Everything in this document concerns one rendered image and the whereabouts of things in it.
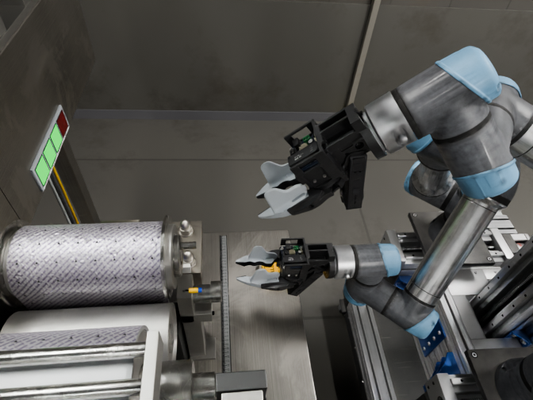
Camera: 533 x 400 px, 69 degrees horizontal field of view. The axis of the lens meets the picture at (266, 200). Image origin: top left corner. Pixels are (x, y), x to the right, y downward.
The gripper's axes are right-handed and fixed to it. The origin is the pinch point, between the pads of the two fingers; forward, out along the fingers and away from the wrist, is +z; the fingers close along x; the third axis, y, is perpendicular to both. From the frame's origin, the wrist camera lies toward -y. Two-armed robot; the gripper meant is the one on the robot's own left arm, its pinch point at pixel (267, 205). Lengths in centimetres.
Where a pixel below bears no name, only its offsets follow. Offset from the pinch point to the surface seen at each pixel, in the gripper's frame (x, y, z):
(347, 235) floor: -95, -148, 37
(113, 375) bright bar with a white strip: 27.2, 16.6, 9.7
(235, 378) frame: 28.5, 9.3, 0.5
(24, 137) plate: -30, 25, 44
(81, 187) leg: -77, -14, 97
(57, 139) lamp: -41, 17, 49
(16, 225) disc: -3.1, 21.7, 36.3
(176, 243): 0.7, 3.4, 17.1
